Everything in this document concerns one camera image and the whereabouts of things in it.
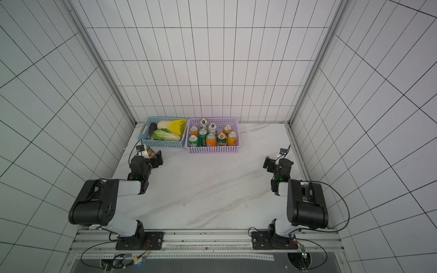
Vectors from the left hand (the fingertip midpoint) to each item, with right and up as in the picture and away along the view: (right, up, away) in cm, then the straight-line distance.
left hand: (152, 155), depth 95 cm
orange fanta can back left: (+24, +13, +6) cm, 28 cm away
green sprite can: (+23, +8, +1) cm, 25 cm away
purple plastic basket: (+39, +20, +19) cm, 48 cm away
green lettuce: (+4, +12, +8) cm, 15 cm away
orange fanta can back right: (+44, +15, +8) cm, 47 cm away
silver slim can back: (+29, +18, +6) cm, 35 cm away
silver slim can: (+35, +15, +4) cm, 38 cm away
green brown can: (+40, +9, +2) cm, 41 cm away
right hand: (+68, 0, -1) cm, 68 cm away
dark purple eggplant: (-6, +17, +18) cm, 25 cm away
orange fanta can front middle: (+34, +9, +3) cm, 35 cm away
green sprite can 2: (+29, +10, +5) cm, 31 cm away
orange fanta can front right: (+46, +9, +3) cm, 47 cm away
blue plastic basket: (-10, +10, +12) cm, 19 cm away
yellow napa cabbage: (+8, +18, +14) cm, 24 cm away
